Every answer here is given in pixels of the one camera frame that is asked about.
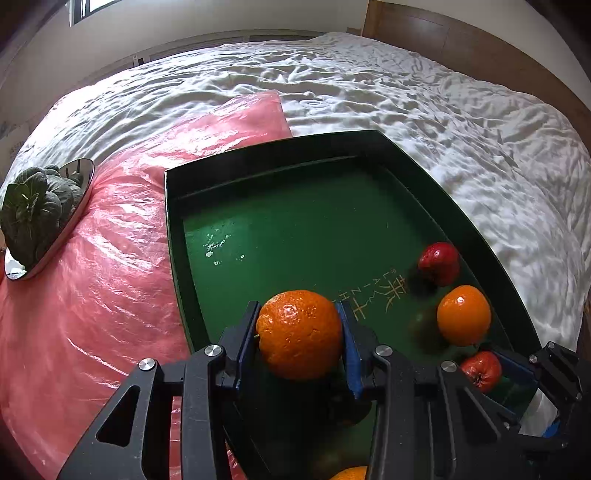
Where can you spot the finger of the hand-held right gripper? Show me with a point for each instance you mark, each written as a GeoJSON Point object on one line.
{"type": "Point", "coordinates": [517, 369]}

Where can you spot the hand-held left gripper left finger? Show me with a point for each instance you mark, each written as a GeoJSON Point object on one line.
{"type": "Point", "coordinates": [247, 350]}

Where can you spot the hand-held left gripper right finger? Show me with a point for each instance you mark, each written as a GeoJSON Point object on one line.
{"type": "Point", "coordinates": [352, 364]}

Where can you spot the red apple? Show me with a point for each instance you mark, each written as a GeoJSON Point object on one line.
{"type": "Point", "coordinates": [481, 370]}
{"type": "Point", "coordinates": [439, 263]}

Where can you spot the orange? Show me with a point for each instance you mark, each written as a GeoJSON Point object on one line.
{"type": "Point", "coordinates": [299, 334]}
{"type": "Point", "coordinates": [349, 474]}
{"type": "Point", "coordinates": [463, 315]}

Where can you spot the green rectangular tray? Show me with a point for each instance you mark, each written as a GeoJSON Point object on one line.
{"type": "Point", "coordinates": [295, 230]}

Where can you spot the pink plastic sheet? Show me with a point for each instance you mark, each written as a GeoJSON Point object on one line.
{"type": "Point", "coordinates": [101, 286]}

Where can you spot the round steel plate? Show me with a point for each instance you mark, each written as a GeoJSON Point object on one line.
{"type": "Point", "coordinates": [69, 217]}

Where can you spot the green bok choy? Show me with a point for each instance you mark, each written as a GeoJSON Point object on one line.
{"type": "Point", "coordinates": [32, 207]}

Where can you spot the wooden headboard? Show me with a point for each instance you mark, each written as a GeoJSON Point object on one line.
{"type": "Point", "coordinates": [485, 41]}

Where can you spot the window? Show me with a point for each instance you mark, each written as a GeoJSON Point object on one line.
{"type": "Point", "coordinates": [99, 8]}

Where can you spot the white panelled bed rail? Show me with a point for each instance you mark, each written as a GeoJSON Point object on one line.
{"type": "Point", "coordinates": [207, 46]}

